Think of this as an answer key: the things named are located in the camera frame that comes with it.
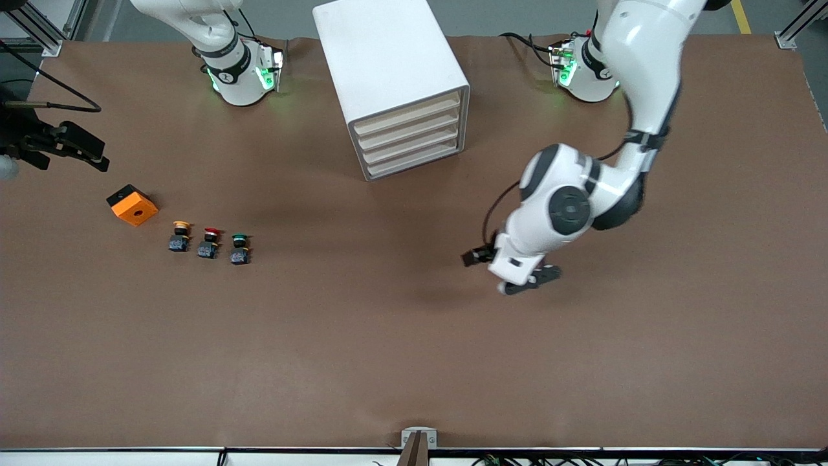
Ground aluminium frame profile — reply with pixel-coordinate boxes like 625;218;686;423
0;0;88;58
775;0;828;50

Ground orange button housing box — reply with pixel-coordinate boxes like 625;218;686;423
106;184;159;227

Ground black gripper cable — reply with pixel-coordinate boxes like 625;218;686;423
482;91;636;245
0;39;103;113

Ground white plastic tray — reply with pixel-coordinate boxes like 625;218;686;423
360;123;464;166

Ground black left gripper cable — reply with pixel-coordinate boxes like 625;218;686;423
482;91;636;245

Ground silver camera mount bracket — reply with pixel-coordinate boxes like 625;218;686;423
400;427;438;449

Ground red push button switch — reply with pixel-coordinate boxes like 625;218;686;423
197;227;224;260

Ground brown camera mount post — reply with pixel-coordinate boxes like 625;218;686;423
397;432;431;466

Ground black arm base cable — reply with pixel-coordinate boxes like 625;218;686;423
223;0;259;41
499;31;558;67

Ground black right arm base cable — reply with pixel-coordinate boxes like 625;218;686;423
223;0;259;41

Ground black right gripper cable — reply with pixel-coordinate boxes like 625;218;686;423
0;39;103;113

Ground white table edge rail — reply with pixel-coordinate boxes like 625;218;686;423
0;447;828;466

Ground black left arm base cable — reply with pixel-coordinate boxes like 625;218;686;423
499;31;558;67

